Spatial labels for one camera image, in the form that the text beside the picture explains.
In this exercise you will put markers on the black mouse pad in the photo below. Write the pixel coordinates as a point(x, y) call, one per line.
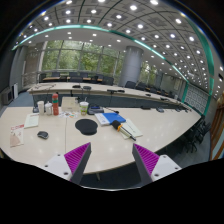
point(86, 126)

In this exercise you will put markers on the colourful leaflet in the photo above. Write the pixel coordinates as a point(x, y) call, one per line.
point(67, 114)

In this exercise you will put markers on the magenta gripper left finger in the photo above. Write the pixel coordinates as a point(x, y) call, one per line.
point(70, 166)

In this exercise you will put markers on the long curved conference desk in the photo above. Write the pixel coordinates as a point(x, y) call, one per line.
point(111, 97)

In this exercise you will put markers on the white paper sheet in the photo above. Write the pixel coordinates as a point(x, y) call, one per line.
point(32, 120)

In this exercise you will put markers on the green label coffee cup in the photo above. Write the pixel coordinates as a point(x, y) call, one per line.
point(84, 107)

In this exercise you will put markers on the white paper cup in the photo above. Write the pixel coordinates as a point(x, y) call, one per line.
point(41, 107)

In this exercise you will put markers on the grey round pillar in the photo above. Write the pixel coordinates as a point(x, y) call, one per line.
point(131, 65)

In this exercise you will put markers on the black yellow handheld tool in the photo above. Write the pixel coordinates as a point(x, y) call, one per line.
point(119, 127)

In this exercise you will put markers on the blue folder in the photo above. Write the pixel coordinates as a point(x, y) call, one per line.
point(110, 117)

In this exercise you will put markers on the orange red bottle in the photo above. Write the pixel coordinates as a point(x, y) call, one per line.
point(55, 104)

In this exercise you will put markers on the grey computer mouse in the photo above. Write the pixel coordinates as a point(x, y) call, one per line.
point(43, 134)

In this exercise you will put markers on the grey black device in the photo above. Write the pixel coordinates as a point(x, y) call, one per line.
point(94, 110)

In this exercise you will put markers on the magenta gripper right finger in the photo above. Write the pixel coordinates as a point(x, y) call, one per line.
point(151, 166)

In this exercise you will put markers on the black office chair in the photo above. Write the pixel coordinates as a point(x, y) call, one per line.
point(196, 134)

